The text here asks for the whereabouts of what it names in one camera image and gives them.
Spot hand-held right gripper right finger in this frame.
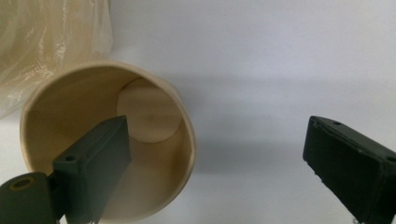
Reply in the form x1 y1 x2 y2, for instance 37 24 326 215
302 115 396 224

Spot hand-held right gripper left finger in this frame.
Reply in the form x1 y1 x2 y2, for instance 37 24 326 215
51 115 132 224

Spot beige paper cup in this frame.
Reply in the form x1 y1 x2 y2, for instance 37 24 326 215
19 61 197 224

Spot clear plastic bag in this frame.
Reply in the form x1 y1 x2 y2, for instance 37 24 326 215
0 0 114 119

